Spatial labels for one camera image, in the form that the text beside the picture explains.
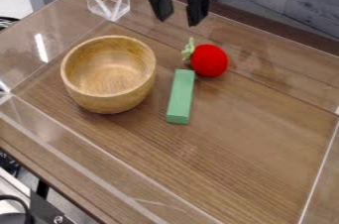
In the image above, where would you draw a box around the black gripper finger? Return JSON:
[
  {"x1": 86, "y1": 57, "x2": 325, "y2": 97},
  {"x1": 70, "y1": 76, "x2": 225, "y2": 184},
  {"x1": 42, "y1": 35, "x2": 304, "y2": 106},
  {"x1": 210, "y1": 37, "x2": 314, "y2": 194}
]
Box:
[
  {"x1": 149, "y1": 0, "x2": 174, "y2": 22},
  {"x1": 187, "y1": 0, "x2": 210, "y2": 27}
]

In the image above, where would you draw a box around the red knitted fruit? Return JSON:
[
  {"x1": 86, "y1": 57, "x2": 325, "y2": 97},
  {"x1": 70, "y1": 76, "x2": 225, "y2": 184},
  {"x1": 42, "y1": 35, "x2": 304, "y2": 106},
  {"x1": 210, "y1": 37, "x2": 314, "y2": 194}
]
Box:
[{"x1": 182, "y1": 38, "x2": 230, "y2": 77}]

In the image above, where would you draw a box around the wooden bowl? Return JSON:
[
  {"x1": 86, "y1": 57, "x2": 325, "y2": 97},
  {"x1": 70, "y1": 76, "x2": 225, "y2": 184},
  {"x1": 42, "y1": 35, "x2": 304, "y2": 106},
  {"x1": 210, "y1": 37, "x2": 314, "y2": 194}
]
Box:
[{"x1": 61, "y1": 35, "x2": 157, "y2": 114}]

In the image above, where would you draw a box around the green rectangular block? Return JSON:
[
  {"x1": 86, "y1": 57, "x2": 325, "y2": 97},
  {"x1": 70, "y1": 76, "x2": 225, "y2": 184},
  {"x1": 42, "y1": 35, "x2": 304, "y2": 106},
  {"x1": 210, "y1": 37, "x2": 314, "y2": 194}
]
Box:
[{"x1": 166, "y1": 69, "x2": 195, "y2": 124}]

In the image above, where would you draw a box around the clear acrylic corner bracket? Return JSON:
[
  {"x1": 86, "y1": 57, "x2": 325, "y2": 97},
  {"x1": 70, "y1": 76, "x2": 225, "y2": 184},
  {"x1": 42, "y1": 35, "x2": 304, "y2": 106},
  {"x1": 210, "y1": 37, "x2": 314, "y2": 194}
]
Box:
[{"x1": 86, "y1": 0, "x2": 131, "y2": 22}]

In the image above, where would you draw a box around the clear acrylic enclosure wall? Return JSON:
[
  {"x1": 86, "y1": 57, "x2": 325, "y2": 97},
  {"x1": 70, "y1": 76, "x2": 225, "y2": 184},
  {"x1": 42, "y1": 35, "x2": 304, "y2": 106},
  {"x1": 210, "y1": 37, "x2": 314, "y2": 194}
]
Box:
[{"x1": 0, "y1": 0, "x2": 339, "y2": 224}]

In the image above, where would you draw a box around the black clamp with cable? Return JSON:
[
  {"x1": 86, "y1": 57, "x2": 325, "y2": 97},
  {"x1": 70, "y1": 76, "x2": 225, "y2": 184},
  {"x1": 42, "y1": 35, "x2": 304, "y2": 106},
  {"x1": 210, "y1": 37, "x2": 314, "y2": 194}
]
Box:
[{"x1": 0, "y1": 194, "x2": 78, "y2": 224}]

